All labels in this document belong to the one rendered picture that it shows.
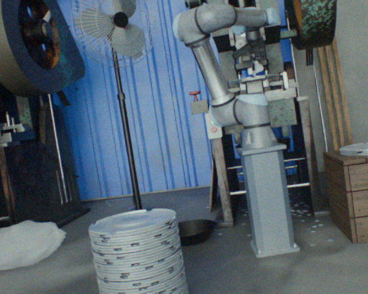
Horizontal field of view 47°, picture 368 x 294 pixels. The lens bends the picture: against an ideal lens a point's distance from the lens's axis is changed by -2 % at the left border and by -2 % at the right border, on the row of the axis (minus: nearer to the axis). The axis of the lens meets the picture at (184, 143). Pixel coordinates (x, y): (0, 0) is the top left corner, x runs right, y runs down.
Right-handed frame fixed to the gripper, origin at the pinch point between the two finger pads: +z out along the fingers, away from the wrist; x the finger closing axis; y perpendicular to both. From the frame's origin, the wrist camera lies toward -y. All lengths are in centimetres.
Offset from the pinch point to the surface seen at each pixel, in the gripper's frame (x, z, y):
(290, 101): -4.6, 16.6, 17.4
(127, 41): 53, -17, -75
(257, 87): 5.8, 9.9, 1.6
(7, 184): -12, 39, -155
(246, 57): 19.5, -3.8, -2.1
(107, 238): -120, 0, -55
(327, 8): 7, -27, 42
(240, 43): 24.1, -11.2, -4.3
